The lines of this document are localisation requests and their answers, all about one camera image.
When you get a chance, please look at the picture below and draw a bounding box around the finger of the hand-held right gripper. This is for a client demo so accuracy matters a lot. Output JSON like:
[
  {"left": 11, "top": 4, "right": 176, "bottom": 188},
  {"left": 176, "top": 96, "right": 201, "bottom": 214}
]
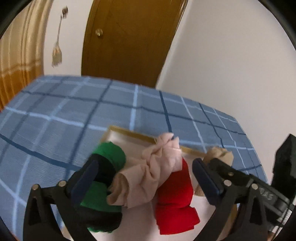
[{"left": 207, "top": 158, "right": 253, "bottom": 186}]

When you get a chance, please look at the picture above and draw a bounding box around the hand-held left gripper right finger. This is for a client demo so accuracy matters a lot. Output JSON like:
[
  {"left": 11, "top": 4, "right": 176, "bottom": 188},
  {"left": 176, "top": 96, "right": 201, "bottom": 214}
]
[{"left": 192, "top": 158, "right": 270, "bottom": 241}]

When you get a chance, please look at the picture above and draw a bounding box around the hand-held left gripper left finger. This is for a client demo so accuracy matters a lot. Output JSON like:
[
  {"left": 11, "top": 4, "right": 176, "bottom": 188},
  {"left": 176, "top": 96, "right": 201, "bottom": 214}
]
[{"left": 23, "top": 156, "right": 100, "bottom": 241}]

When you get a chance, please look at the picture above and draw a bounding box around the beige underwear roll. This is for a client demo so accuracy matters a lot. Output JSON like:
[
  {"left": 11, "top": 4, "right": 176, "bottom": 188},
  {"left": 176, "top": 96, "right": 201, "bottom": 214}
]
[{"left": 194, "top": 146, "right": 233, "bottom": 197}]

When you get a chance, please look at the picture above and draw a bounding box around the red underwear roll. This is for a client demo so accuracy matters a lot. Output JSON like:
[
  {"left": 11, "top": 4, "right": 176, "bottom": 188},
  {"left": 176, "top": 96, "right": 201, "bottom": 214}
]
[{"left": 154, "top": 158, "right": 201, "bottom": 235}]

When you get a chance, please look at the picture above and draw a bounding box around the green underwear roll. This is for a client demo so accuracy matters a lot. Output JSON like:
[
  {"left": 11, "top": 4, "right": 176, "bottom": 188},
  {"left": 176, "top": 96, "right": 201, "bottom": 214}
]
[{"left": 80, "top": 142, "right": 127, "bottom": 233}]

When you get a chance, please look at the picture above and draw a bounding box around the pale pink underwear bundle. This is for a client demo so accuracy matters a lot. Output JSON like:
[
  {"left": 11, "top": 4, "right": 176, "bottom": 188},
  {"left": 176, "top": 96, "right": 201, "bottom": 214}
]
[{"left": 106, "top": 133, "right": 184, "bottom": 209}]

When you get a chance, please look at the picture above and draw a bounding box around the gold cardboard tray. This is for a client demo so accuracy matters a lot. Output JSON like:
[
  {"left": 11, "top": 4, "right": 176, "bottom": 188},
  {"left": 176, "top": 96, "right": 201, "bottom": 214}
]
[{"left": 62, "top": 125, "right": 238, "bottom": 241}]

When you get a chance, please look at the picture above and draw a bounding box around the blue plaid tablecloth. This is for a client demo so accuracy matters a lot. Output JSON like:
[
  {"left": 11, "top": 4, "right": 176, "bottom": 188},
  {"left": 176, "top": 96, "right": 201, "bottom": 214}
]
[{"left": 0, "top": 74, "right": 269, "bottom": 241}]

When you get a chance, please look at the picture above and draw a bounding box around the tan curtain tassel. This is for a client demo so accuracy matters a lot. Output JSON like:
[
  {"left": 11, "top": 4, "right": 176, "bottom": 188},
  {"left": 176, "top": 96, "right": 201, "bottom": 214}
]
[{"left": 51, "top": 16, "right": 63, "bottom": 68}]

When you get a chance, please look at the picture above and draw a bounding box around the beige patterned curtain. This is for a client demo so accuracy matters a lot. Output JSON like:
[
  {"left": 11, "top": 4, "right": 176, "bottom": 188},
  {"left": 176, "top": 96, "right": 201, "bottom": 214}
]
[{"left": 0, "top": 0, "right": 54, "bottom": 112}]

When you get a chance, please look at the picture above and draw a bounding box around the brown wooden door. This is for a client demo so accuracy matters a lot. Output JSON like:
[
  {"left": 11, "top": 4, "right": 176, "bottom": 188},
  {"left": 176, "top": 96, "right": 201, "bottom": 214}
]
[{"left": 81, "top": 0, "right": 188, "bottom": 88}]

